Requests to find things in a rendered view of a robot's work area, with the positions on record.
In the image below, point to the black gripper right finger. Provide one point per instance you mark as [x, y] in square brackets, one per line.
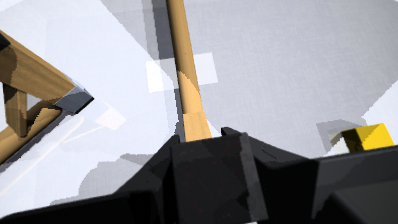
[296, 188]

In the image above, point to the long scraper with wooden handle and dark grey blade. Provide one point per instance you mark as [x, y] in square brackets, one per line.
[215, 178]

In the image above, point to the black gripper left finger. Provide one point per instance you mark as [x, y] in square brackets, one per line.
[148, 197]

